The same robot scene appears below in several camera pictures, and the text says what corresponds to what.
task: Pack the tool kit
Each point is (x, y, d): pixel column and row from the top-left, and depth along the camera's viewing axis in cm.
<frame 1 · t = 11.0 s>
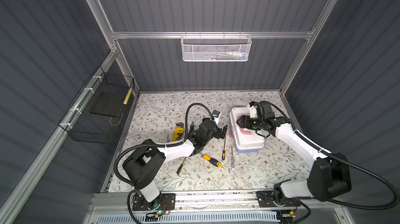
left hand: (220, 122, 86), fingers open
right hand: (243, 123, 86), fingers open
white blue tool box: (246, 140, 84), point 12 cm above the table
yellow pipe wrench: (180, 132, 99), point 2 cm above the table
yellow black handled screwdriver: (212, 161, 86), point 2 cm above the table
slim yellow black screwdriver: (224, 151, 91), on the table
clear handled screwdriver: (232, 160, 88), on the table

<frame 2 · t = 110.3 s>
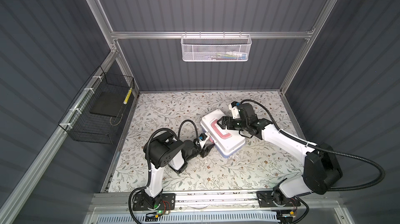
left hand: (211, 140, 91), fingers open
right hand: (224, 123, 85), fingers open
white blue tool box: (225, 141, 84), point 11 cm above the table
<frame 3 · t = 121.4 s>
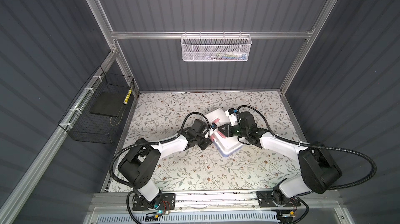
left hand: (208, 138, 90), fingers open
right hand: (220, 130, 86), fingers closed
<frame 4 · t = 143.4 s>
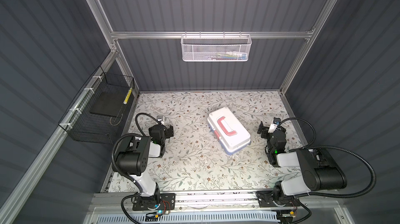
left hand: (161, 126, 97), fingers open
right hand: (273, 124, 89), fingers open
